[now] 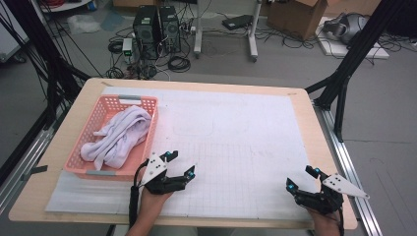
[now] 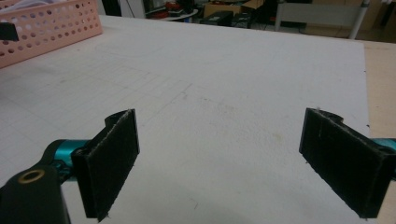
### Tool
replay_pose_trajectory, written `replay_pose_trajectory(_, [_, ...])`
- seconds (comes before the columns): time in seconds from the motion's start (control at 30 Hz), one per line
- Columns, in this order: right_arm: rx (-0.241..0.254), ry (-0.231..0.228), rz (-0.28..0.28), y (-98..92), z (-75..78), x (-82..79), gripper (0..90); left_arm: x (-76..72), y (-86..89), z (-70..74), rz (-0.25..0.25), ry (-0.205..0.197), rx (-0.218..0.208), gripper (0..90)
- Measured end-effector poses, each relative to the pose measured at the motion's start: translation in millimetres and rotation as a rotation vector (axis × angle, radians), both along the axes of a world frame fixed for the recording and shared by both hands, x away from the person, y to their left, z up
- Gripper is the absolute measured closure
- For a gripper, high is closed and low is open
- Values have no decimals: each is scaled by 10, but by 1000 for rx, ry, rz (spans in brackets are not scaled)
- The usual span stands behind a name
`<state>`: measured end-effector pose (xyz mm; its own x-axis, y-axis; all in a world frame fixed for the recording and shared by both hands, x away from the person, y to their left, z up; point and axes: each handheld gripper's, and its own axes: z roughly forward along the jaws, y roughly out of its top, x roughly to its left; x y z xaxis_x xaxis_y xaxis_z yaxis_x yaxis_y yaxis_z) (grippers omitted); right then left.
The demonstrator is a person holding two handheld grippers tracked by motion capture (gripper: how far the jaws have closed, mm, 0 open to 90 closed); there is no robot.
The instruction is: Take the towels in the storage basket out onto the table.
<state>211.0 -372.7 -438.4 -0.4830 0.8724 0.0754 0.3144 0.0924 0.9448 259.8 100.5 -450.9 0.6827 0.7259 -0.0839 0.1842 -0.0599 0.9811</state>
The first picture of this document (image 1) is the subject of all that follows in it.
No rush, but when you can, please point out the black computer tower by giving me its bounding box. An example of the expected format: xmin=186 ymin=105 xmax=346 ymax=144
xmin=132 ymin=5 xmax=161 ymax=61
xmin=158 ymin=5 xmax=182 ymax=54

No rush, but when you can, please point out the white foam board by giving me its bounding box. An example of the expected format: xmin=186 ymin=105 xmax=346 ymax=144
xmin=316 ymin=16 xmax=390 ymax=60

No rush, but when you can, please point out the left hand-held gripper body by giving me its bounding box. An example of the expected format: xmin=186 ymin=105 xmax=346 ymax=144
xmin=141 ymin=152 xmax=189 ymax=196

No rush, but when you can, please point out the teal floor sheet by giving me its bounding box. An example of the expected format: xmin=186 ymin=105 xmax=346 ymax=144
xmin=99 ymin=9 xmax=126 ymax=32

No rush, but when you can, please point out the grey cabinet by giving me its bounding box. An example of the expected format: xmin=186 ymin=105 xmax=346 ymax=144
xmin=0 ymin=0 xmax=30 ymax=63

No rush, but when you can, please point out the aluminium rail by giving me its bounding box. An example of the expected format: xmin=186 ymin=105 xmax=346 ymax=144
xmin=313 ymin=101 xmax=383 ymax=236
xmin=0 ymin=107 xmax=67 ymax=214

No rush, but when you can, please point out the grey rounded device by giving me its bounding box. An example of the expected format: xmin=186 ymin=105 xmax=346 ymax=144
xmin=323 ymin=12 xmax=370 ymax=45

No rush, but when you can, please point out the grey rail bracket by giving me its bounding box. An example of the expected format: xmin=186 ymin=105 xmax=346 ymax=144
xmin=21 ymin=165 xmax=49 ymax=182

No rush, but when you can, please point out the flat brown cardboard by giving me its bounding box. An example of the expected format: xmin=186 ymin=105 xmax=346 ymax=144
xmin=328 ymin=0 xmax=383 ymax=18

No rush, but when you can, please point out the wooden table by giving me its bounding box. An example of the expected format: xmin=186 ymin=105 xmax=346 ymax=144
xmin=8 ymin=77 xmax=358 ymax=230

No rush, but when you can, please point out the coiled black cable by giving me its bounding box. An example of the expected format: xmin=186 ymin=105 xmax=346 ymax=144
xmin=105 ymin=66 xmax=126 ymax=80
xmin=167 ymin=55 xmax=192 ymax=74

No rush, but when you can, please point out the open cardboard box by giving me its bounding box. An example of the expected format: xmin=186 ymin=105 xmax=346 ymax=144
xmin=266 ymin=0 xmax=328 ymax=41

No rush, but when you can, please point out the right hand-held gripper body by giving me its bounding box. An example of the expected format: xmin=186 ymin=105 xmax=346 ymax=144
xmin=294 ymin=172 xmax=371 ymax=216

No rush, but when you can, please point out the person's left hand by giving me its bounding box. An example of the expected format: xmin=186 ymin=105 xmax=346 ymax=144
xmin=135 ymin=189 xmax=174 ymax=226

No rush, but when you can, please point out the clear plastic bag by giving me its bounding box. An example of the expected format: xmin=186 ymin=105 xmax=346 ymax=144
xmin=67 ymin=13 xmax=102 ymax=35

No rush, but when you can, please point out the black frame strut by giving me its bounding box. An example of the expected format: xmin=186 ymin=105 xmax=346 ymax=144
xmin=304 ymin=0 xmax=407 ymax=144
xmin=0 ymin=0 xmax=91 ymax=131

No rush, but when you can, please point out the white power adapter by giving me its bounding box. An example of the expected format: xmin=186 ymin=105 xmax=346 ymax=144
xmin=121 ymin=37 xmax=134 ymax=57

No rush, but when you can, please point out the lilac printed cloth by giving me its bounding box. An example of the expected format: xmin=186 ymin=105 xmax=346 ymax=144
xmin=80 ymin=105 xmax=152 ymax=171

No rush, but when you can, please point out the white round table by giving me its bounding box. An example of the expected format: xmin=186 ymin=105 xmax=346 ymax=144
xmin=38 ymin=0 xmax=94 ymax=14

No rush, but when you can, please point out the white grid mat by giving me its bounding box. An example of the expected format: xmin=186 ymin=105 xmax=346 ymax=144
xmin=44 ymin=86 xmax=313 ymax=221

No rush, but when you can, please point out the black flat device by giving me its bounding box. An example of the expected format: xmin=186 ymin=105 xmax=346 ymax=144
xmin=221 ymin=14 xmax=254 ymax=30

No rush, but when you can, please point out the pink plastic basket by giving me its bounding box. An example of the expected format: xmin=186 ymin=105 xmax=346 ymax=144
xmin=63 ymin=93 xmax=159 ymax=182

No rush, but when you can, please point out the white metal stand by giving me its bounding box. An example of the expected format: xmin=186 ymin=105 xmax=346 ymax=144
xmin=193 ymin=0 xmax=264 ymax=63

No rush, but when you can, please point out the person's right hand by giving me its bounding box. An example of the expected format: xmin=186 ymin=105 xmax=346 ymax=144
xmin=308 ymin=209 xmax=342 ymax=236

